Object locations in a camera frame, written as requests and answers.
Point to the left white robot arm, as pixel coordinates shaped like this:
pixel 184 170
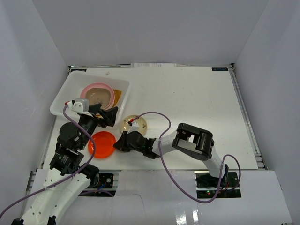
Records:
pixel 67 177

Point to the dark table label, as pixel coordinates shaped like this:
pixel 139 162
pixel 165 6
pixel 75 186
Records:
pixel 219 69
pixel 76 69

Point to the brown square dish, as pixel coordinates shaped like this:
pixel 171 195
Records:
pixel 98 96

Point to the beige patterned small plate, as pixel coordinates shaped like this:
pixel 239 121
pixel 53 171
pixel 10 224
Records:
pixel 142 129

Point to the woven fan-shaped basket plate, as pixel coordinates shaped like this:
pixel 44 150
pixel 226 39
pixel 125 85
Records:
pixel 117 96

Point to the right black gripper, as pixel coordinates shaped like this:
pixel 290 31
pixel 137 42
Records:
pixel 121 144

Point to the left dark table label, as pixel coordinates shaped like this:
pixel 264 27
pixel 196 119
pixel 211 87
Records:
pixel 76 69

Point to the orange round plate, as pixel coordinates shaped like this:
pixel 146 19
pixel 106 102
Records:
pixel 104 144

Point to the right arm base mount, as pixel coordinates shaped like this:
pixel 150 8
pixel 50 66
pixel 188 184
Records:
pixel 206 186

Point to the paper sheet at back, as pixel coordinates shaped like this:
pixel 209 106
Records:
pixel 153 65

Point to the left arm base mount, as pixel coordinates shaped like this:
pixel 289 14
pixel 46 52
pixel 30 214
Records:
pixel 104 186

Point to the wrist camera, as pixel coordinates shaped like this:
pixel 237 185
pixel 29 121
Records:
pixel 79 106
pixel 133 123

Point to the white plastic bin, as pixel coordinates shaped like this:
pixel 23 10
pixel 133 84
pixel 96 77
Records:
pixel 78 80

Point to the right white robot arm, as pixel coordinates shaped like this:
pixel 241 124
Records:
pixel 193 141

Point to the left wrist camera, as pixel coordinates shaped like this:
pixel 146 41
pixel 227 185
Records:
pixel 79 106

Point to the pink round plate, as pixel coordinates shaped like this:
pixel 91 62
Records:
pixel 98 85

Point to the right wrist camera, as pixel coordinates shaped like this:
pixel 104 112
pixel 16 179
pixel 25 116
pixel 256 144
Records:
pixel 133 123

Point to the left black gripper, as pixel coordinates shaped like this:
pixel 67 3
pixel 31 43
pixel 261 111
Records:
pixel 98 113

